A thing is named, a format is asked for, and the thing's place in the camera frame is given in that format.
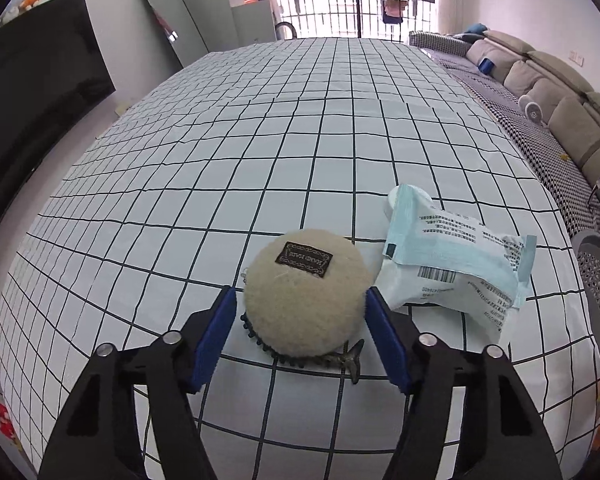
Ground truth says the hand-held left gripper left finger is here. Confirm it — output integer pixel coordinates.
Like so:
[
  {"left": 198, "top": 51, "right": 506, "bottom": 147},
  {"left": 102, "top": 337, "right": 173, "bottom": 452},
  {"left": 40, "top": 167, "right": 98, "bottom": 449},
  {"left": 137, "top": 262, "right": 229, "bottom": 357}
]
[{"left": 39, "top": 285, "right": 238, "bottom": 480}]

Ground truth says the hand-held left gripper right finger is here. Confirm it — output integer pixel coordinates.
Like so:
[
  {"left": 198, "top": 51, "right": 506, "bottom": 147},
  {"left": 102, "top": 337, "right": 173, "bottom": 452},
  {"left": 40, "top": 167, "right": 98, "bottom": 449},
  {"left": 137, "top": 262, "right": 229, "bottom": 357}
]
[{"left": 365, "top": 287, "right": 563, "bottom": 480}]

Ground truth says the beige fluffy hair clip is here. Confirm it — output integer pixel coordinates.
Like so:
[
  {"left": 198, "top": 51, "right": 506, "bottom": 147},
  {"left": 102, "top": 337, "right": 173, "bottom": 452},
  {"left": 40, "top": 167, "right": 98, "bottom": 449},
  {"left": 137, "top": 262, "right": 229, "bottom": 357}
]
[{"left": 239, "top": 229, "right": 373, "bottom": 386}]

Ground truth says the grey perforated laundry basket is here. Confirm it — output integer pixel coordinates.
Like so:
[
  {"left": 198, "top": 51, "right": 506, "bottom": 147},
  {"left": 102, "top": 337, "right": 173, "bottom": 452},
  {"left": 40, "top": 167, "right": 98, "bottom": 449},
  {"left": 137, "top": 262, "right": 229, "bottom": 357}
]
[{"left": 575, "top": 230, "right": 600, "bottom": 361}]

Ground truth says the white light-blue packet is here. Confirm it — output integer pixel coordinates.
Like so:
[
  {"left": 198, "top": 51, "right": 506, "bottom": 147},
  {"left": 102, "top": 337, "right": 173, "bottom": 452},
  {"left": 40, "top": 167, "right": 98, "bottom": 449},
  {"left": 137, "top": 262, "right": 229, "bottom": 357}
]
[{"left": 382, "top": 184, "right": 538, "bottom": 348}]

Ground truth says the white checked tablecloth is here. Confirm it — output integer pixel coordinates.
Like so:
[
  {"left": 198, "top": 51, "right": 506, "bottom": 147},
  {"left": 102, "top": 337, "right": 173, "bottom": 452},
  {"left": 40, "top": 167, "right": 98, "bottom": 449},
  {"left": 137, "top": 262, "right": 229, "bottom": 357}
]
[{"left": 0, "top": 37, "right": 600, "bottom": 471}]

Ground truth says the red printed mat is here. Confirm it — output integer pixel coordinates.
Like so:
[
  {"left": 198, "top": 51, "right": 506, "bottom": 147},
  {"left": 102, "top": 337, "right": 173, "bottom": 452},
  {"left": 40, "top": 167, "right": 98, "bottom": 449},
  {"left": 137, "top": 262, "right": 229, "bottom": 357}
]
[{"left": 0, "top": 380, "right": 36, "bottom": 476}]

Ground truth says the grey sofa with checked cover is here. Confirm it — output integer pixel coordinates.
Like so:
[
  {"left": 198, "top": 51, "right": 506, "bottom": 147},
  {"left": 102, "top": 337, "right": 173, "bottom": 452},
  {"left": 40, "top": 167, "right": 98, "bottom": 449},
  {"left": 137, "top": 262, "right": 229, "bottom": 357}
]
[{"left": 409, "top": 31, "right": 600, "bottom": 238}]

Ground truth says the beige sofa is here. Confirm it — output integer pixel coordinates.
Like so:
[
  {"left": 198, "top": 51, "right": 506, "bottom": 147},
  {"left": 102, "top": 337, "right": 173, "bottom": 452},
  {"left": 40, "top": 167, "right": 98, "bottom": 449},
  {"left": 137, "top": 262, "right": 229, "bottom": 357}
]
[{"left": 462, "top": 30, "right": 600, "bottom": 196}]

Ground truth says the leaning mirror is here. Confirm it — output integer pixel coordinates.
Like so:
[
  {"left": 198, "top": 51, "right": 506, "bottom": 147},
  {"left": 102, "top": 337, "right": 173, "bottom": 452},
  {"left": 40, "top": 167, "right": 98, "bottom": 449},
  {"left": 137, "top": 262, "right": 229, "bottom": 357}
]
[{"left": 140, "top": 0, "right": 212, "bottom": 70}]

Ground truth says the white cabinet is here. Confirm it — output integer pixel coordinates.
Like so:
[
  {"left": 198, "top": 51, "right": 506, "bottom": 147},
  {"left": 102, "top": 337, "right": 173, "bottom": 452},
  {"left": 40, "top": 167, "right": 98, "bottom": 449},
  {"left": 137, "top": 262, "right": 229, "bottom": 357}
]
[{"left": 231, "top": 0, "right": 278, "bottom": 50}]

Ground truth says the black television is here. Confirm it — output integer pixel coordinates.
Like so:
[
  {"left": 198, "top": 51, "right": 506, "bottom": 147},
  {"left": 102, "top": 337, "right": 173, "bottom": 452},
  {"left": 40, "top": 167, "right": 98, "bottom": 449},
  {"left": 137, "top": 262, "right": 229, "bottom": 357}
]
[{"left": 0, "top": 0, "right": 117, "bottom": 261}]

